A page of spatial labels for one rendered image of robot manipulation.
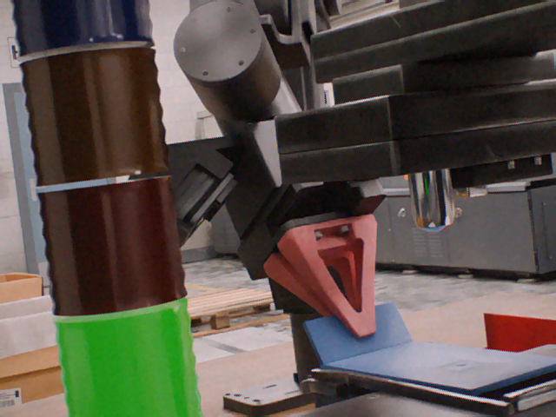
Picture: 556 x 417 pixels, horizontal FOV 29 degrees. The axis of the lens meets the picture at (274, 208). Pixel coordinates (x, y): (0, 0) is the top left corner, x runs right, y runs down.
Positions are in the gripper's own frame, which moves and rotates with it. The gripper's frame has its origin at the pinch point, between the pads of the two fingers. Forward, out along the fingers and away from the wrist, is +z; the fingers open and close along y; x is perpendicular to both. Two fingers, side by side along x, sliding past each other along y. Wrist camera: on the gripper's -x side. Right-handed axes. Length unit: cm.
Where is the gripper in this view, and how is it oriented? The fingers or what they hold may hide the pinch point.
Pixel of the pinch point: (359, 326)
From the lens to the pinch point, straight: 68.3
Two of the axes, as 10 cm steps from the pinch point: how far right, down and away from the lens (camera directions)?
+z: 3.9, 8.3, -3.9
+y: 3.7, -5.3, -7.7
